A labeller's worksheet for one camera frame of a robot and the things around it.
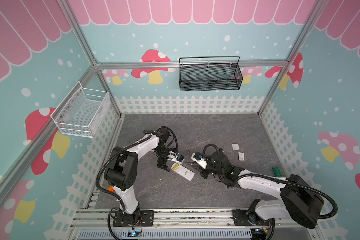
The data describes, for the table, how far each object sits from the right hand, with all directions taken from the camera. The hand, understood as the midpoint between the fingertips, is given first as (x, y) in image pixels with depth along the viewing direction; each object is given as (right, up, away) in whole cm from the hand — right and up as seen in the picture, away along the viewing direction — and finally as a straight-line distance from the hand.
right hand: (192, 163), depth 82 cm
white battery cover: (+30, +7, +18) cm, 36 cm away
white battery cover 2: (+33, +1, +15) cm, 36 cm away
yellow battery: (-10, -4, +10) cm, 15 cm away
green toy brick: (+52, -7, +8) cm, 52 cm away
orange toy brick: (-31, -2, -28) cm, 42 cm away
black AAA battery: (-2, +4, +16) cm, 16 cm away
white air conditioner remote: (-5, -6, +8) cm, 11 cm away
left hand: (-13, -1, +7) cm, 15 cm away
